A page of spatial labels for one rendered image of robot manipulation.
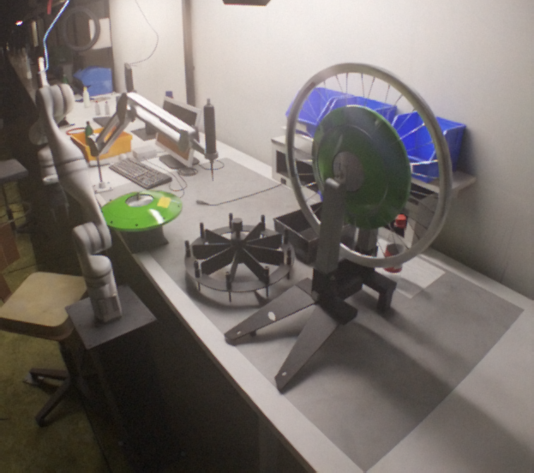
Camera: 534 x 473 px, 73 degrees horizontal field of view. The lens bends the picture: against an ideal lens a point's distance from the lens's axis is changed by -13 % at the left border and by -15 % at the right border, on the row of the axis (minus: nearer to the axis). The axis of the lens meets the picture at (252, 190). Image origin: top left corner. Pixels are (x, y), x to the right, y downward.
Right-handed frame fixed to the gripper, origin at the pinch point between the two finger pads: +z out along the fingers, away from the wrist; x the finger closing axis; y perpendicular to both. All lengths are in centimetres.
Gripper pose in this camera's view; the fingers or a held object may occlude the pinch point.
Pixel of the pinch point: (63, 220)
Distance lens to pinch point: 168.2
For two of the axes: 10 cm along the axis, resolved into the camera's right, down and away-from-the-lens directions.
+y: -6.2, -3.1, 7.2
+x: -7.8, 2.7, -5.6
